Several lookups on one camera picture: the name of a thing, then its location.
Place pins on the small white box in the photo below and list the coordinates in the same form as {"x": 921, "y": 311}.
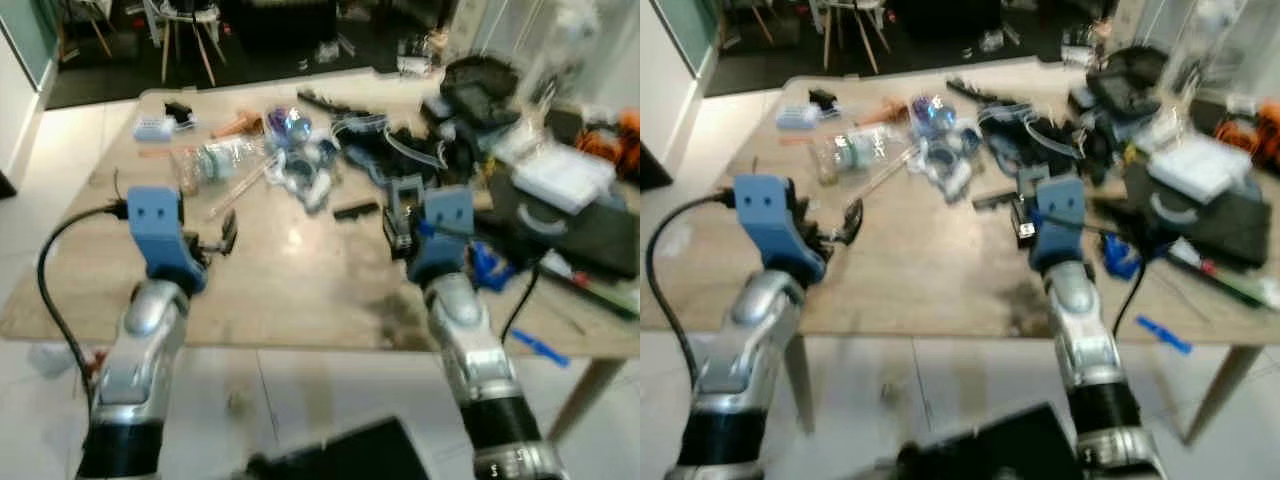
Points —
{"x": 797, "y": 117}
{"x": 153, "y": 128}

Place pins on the blue plastic part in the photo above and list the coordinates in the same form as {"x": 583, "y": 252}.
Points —
{"x": 1120, "y": 258}
{"x": 490, "y": 268}

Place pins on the wooden legged chair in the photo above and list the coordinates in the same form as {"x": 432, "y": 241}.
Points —
{"x": 190, "y": 30}
{"x": 850, "y": 25}

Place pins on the blue plastic clip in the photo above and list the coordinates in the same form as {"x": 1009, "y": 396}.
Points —
{"x": 1162, "y": 334}
{"x": 540, "y": 347}

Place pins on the black angular block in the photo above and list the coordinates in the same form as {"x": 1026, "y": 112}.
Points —
{"x": 990, "y": 448}
{"x": 345, "y": 455}

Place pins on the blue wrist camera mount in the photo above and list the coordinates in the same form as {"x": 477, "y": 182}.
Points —
{"x": 770, "y": 220}
{"x": 158, "y": 225}
{"x": 1060, "y": 220}
{"x": 445, "y": 230}

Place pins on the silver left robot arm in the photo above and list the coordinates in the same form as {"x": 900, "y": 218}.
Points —
{"x": 735, "y": 360}
{"x": 135, "y": 370}

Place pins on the clear thin tube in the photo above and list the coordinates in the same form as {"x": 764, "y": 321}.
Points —
{"x": 885, "y": 175}
{"x": 240, "y": 186}

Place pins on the light wooden table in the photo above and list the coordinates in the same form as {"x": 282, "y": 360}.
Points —
{"x": 300, "y": 270}
{"x": 930, "y": 270}

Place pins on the purple blue shiny ball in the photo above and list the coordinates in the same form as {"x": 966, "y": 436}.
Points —
{"x": 288, "y": 125}
{"x": 932, "y": 112}

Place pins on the black flat case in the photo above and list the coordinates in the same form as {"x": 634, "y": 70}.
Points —
{"x": 1215, "y": 225}
{"x": 590, "y": 240}

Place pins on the white flat box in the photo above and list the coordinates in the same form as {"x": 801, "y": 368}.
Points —
{"x": 565, "y": 175}
{"x": 1200, "y": 165}

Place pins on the clear plastic bottle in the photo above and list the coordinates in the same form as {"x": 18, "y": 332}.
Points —
{"x": 225, "y": 160}
{"x": 855, "y": 150}

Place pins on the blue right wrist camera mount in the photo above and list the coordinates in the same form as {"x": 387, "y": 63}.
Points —
{"x": 1060, "y": 220}
{"x": 445, "y": 230}

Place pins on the short black bar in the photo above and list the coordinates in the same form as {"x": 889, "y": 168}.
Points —
{"x": 996, "y": 200}
{"x": 356, "y": 210}

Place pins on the green thin stick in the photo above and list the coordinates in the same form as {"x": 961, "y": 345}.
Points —
{"x": 1225, "y": 280}
{"x": 595, "y": 295}

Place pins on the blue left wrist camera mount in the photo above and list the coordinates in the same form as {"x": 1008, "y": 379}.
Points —
{"x": 158, "y": 225}
{"x": 770, "y": 220}

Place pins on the small black device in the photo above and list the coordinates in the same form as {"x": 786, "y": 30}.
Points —
{"x": 180, "y": 112}
{"x": 825, "y": 100}

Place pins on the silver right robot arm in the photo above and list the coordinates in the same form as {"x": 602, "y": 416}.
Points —
{"x": 1090, "y": 350}
{"x": 480, "y": 370}

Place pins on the black fabric bag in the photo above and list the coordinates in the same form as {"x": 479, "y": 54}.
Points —
{"x": 480, "y": 88}
{"x": 1125, "y": 82}

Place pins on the white plastic wrapper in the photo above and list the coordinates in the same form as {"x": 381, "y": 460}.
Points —
{"x": 305, "y": 185}
{"x": 945, "y": 170}

